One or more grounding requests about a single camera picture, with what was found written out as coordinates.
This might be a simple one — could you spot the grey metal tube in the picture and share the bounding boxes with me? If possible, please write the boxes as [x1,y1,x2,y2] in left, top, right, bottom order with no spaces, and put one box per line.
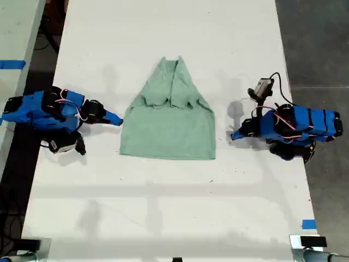
[293,248,349,262]
[0,252,38,262]

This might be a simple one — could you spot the long blue tape strip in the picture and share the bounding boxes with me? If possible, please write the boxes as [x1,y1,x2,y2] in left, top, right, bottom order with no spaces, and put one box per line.
[0,59,27,70]

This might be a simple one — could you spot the black floor cable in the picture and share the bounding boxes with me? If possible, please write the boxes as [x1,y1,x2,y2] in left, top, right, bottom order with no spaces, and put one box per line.
[0,211,24,256]

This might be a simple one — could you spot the pale side table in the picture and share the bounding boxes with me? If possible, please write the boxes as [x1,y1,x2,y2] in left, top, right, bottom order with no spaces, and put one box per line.
[0,0,46,177]

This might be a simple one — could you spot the small black box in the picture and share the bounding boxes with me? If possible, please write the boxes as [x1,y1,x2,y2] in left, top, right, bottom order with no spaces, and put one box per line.
[19,239,42,252]
[300,236,327,246]

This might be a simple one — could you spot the pale green T-shirt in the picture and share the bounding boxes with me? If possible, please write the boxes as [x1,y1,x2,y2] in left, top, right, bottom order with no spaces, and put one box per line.
[119,56,216,160]

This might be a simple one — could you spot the black camera stalk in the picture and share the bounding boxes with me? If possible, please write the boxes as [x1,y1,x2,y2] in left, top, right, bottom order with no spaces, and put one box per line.
[71,132,87,156]
[247,87,267,110]

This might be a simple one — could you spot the metal corner plate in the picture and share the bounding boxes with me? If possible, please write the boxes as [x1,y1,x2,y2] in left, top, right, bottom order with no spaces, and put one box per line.
[16,237,52,259]
[289,234,328,249]

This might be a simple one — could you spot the grey camera box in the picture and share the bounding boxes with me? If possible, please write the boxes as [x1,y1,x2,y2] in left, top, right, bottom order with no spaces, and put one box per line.
[255,78,274,96]
[50,137,76,154]

